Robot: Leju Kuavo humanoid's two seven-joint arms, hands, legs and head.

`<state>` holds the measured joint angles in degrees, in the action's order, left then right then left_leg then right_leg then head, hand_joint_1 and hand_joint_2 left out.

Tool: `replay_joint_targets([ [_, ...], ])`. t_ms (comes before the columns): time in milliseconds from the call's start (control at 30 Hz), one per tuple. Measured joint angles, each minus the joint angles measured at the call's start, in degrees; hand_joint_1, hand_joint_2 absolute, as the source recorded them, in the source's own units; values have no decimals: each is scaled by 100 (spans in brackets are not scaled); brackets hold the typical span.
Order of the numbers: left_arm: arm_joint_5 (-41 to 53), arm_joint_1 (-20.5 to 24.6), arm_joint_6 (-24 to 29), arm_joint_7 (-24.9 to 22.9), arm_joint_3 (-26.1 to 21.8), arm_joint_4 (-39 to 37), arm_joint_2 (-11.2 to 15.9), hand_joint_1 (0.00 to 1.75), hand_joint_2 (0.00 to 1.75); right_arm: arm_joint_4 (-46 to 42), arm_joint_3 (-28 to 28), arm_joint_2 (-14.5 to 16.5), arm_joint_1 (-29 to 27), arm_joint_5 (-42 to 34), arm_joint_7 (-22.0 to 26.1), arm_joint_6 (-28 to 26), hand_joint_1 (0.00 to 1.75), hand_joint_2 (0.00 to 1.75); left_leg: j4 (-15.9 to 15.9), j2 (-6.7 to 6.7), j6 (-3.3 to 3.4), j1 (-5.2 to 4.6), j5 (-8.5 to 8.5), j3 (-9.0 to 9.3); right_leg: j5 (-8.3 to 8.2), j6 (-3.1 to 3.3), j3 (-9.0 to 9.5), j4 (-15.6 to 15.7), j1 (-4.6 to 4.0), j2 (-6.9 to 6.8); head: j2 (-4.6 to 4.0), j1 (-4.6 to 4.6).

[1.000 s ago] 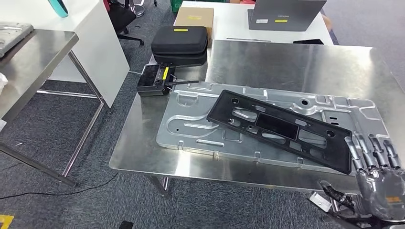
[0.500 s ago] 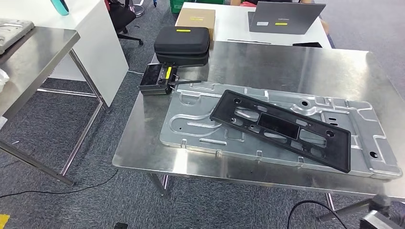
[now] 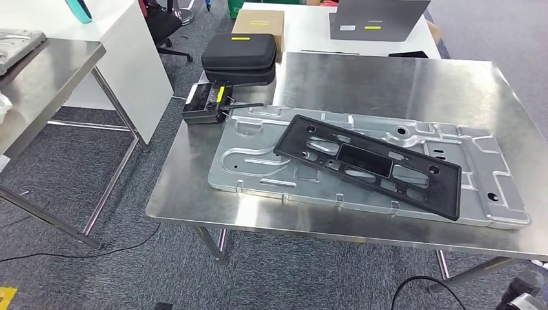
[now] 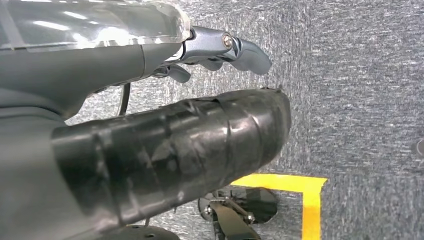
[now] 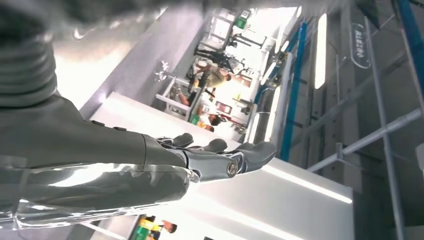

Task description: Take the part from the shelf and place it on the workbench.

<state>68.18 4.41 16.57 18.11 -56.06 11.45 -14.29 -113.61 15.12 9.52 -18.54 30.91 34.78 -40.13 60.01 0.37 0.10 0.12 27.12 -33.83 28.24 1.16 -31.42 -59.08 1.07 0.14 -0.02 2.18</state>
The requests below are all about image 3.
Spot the black plastic car part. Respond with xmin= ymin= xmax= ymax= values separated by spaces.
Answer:
xmin=273 ymin=114 xmax=463 ymax=222

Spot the clear plastic bag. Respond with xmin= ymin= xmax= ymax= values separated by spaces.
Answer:
xmin=0 ymin=92 xmax=14 ymax=123

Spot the grey laptop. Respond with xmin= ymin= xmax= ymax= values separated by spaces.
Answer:
xmin=328 ymin=0 xmax=432 ymax=43

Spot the white board panel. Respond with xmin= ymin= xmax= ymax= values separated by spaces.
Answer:
xmin=0 ymin=0 xmax=174 ymax=147

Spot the stainless steel side table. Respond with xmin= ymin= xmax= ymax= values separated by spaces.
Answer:
xmin=0 ymin=38 xmax=150 ymax=251

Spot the brown cardboard box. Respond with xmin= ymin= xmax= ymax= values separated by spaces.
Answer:
xmin=231 ymin=8 xmax=286 ymax=61

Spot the white table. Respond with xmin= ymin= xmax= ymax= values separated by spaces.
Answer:
xmin=239 ymin=1 xmax=442 ymax=60

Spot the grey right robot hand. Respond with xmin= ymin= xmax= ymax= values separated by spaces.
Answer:
xmin=496 ymin=269 xmax=546 ymax=310

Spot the yellow floor tape square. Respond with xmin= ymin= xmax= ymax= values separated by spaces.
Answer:
xmin=0 ymin=286 xmax=18 ymax=310

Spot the black office chair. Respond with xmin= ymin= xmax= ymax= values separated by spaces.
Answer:
xmin=140 ymin=0 xmax=195 ymax=63

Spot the stainless steel workbench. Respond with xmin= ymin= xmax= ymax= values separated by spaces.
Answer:
xmin=145 ymin=51 xmax=548 ymax=295

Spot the green box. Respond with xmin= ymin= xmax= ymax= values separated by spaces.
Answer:
xmin=227 ymin=0 xmax=246 ymax=20

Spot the black zip case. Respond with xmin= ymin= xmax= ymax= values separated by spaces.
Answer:
xmin=200 ymin=32 xmax=278 ymax=87

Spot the chrome chair base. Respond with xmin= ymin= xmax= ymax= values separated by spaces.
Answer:
xmin=176 ymin=0 xmax=196 ymax=26

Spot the black floor cable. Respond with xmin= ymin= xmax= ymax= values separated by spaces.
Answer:
xmin=0 ymin=222 xmax=162 ymax=264

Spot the stamped sheet metal panel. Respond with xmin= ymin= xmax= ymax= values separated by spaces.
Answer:
xmin=0 ymin=28 xmax=47 ymax=77
xmin=207 ymin=105 xmax=532 ymax=231

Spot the black tool with yellow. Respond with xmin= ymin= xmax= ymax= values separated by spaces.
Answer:
xmin=182 ymin=82 xmax=265 ymax=126

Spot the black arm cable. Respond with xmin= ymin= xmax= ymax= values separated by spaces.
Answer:
xmin=390 ymin=274 xmax=468 ymax=310

